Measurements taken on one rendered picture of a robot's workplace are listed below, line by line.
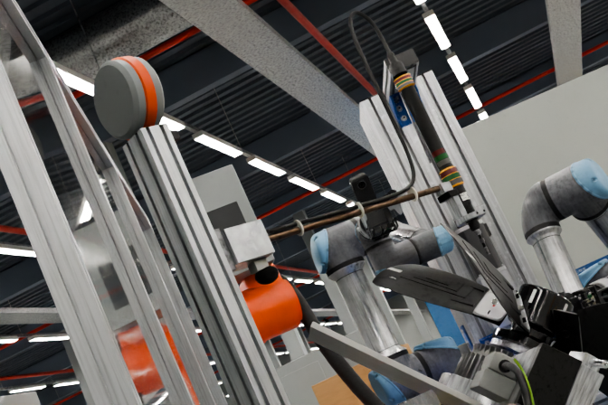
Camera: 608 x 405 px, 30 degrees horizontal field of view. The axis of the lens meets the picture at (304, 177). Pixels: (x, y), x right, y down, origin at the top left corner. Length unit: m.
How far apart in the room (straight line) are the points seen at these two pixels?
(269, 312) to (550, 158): 2.48
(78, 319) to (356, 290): 2.06
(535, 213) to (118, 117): 1.24
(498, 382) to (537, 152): 2.50
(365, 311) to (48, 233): 2.05
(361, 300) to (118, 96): 1.29
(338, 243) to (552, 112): 1.59
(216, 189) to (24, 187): 5.31
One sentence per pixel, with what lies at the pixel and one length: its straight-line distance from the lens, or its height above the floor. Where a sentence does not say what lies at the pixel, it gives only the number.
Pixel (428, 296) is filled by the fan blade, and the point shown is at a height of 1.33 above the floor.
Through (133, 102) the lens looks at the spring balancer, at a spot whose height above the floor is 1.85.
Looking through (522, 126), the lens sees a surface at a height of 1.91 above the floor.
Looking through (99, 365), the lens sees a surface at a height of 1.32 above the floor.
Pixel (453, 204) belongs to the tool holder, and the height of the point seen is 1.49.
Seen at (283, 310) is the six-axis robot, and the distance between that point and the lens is 6.53.
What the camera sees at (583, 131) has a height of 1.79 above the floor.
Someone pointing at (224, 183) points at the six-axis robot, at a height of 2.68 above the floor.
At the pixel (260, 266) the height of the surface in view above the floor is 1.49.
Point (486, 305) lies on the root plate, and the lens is 2.47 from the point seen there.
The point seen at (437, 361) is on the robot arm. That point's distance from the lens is 3.22.
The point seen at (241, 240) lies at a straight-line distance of 2.12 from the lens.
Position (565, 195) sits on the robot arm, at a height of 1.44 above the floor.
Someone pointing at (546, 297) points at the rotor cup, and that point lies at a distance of 2.41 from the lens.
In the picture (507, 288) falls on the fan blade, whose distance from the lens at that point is 2.31.
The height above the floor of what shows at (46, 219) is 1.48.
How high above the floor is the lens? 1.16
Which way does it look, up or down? 12 degrees up
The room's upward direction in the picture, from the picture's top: 25 degrees counter-clockwise
